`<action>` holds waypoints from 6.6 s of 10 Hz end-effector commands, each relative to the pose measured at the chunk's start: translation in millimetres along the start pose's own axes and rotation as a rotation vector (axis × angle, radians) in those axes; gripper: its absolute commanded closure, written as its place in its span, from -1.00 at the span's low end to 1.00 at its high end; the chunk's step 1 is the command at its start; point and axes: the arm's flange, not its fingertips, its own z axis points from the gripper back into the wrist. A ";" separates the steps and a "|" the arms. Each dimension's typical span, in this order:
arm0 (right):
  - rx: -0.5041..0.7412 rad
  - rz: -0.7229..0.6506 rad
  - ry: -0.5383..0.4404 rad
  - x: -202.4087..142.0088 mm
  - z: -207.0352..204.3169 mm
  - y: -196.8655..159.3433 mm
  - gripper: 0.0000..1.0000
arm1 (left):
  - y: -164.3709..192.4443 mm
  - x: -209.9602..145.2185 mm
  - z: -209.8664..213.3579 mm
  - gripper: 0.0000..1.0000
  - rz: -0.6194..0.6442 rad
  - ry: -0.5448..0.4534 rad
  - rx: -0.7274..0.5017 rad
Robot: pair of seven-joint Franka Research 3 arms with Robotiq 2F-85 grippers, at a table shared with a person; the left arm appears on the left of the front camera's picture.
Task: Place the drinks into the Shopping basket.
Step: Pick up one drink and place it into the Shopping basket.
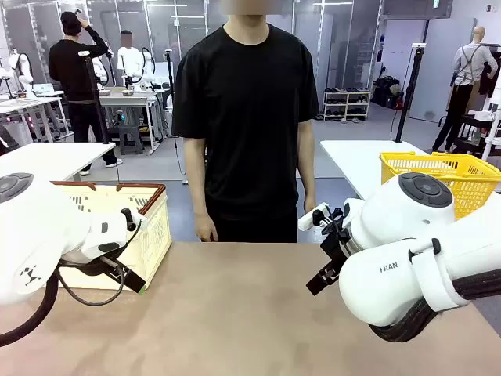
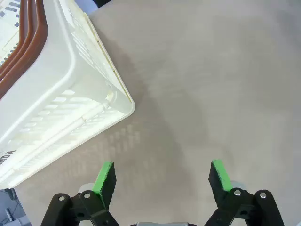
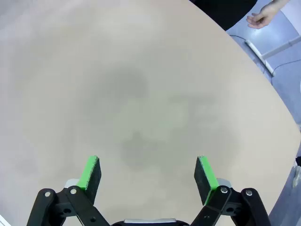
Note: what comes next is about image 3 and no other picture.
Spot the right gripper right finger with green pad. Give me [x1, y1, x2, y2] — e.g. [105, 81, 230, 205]
[188, 155, 272, 226]

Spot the person's left hand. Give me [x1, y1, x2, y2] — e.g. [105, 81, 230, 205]
[246, 6, 277, 30]

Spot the white power strip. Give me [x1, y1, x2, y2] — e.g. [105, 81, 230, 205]
[244, 40, 276, 76]

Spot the person's left forearm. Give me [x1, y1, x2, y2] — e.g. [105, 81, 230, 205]
[262, 0, 289, 14]

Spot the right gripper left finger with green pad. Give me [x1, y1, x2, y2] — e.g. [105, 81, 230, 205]
[26, 155, 111, 226]

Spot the person in black t-shirt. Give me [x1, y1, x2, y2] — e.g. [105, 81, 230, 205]
[191, 0, 258, 32]

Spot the thin black floor cable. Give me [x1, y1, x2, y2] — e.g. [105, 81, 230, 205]
[229, 34, 247, 43]

